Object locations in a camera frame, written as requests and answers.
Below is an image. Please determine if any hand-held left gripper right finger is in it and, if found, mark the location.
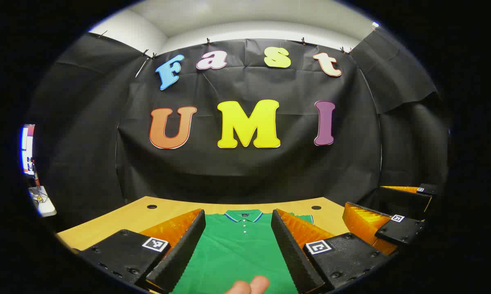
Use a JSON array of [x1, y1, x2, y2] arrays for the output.
[[271, 209, 389, 294]]

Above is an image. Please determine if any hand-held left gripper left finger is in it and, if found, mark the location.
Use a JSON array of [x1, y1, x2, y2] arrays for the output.
[[79, 208, 206, 294]]

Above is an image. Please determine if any green T-shirt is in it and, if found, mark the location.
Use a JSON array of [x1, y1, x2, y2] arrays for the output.
[[172, 209, 314, 294]]

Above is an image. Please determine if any black backdrop cloth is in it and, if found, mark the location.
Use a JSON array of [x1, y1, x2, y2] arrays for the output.
[[29, 31, 450, 229]]

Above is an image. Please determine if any white side table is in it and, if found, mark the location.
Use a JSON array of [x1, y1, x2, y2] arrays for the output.
[[28, 186, 57, 218]]

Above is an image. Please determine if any computer monitor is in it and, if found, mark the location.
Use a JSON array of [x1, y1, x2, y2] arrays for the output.
[[20, 124, 36, 176]]

